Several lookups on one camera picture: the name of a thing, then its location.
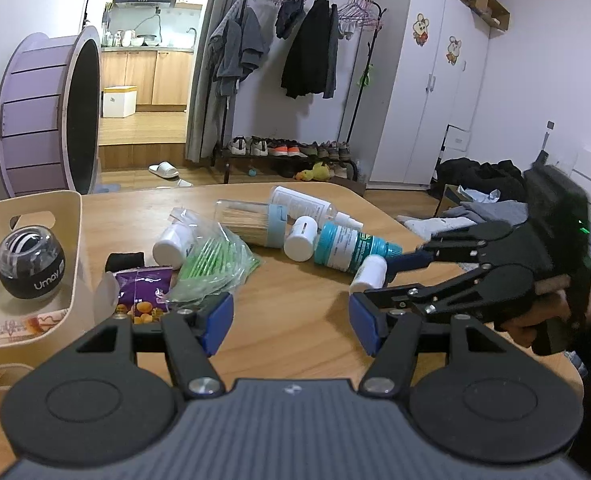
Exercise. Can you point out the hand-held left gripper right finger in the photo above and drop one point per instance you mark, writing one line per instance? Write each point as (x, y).
(366, 327)

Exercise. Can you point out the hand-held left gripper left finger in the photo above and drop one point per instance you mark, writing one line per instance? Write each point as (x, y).
(219, 321)

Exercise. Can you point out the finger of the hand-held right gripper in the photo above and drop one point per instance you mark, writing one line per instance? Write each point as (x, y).
(409, 261)
(428, 296)

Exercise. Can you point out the small white pill bottle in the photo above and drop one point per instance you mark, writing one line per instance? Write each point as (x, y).
(369, 274)
(300, 240)

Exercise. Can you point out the teal medicine bottle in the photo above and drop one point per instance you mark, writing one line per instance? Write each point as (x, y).
(348, 247)

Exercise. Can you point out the purple snack packet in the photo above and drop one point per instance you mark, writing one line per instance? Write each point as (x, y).
(143, 292)

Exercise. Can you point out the clear toothpick jar blue lid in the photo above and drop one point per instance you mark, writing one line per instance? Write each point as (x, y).
(248, 222)

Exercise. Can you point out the clear spray bottle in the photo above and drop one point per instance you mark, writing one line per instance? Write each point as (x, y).
(300, 202)

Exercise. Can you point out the cream plastic container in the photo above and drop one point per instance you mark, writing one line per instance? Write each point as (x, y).
(82, 260)

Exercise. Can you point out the person's right hand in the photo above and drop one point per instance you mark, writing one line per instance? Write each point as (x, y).
(518, 329)

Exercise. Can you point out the white bedding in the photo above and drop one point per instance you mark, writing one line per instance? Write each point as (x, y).
(420, 225)

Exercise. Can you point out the clear bag of green picks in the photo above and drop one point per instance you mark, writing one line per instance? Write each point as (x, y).
(215, 265)

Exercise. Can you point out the folded grey clothes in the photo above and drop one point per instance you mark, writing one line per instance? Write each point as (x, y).
(495, 210)

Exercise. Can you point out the open cardboard box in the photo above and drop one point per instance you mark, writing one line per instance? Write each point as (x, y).
(453, 197)

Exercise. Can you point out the pile of black clothes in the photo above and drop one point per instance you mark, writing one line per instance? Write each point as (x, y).
(480, 175)

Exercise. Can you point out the small black roll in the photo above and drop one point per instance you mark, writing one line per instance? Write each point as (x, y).
(124, 261)

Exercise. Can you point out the yellow duck plush toy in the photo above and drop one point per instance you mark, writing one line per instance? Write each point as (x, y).
(318, 172)

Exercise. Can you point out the white paper sign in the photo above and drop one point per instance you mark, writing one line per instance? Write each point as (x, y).
(459, 139)

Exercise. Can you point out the white slipper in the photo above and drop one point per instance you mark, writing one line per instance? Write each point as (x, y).
(164, 170)
(183, 183)

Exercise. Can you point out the white wardrobe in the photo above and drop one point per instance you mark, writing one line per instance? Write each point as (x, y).
(420, 110)

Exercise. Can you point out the black clothes rack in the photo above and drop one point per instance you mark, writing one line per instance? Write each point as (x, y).
(370, 110)

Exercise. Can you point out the row of shoes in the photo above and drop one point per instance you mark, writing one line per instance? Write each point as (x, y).
(285, 147)

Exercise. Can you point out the green hanging toy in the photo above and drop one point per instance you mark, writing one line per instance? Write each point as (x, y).
(366, 76)

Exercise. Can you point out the black gyro wrist ball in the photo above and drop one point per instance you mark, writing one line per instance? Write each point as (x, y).
(30, 267)

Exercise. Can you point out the grey curtain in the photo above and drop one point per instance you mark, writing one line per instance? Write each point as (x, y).
(208, 120)

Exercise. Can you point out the cartoon mouse sticker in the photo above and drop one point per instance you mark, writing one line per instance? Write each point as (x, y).
(420, 29)
(454, 50)

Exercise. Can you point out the black jacket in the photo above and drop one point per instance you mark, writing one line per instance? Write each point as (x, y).
(308, 55)

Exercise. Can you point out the white foam box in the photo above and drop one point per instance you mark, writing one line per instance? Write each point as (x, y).
(119, 102)

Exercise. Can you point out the wooden kitchen base cabinets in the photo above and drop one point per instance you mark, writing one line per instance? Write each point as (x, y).
(148, 77)

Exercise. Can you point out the grey hoodie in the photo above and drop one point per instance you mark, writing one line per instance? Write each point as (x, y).
(238, 50)

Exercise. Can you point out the dark shorts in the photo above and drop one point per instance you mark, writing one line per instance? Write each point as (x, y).
(289, 17)

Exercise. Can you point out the purple cat exercise wheel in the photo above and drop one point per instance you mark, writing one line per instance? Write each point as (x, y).
(35, 120)

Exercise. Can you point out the dishes on kitchen counter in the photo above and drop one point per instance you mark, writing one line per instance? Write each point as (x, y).
(130, 39)

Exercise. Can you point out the range hood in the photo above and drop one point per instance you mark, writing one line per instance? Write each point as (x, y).
(143, 1)

